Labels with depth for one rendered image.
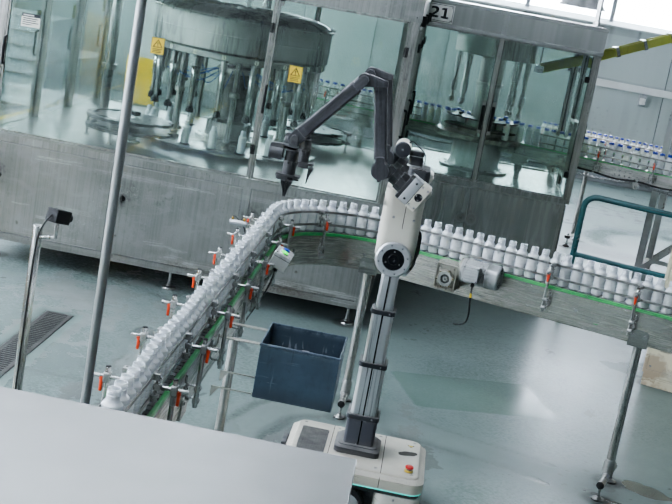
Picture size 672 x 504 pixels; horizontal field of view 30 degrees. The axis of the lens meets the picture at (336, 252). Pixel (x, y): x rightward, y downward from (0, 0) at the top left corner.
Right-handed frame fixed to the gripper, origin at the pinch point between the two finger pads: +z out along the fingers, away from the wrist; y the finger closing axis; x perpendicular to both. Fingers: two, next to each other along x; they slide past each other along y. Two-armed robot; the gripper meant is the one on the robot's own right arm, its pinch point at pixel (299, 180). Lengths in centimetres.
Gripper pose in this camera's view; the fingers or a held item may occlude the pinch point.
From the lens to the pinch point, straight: 581.0
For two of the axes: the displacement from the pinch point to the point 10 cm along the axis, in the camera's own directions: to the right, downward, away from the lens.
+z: -1.7, 9.6, 2.2
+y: -9.8, -1.9, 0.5
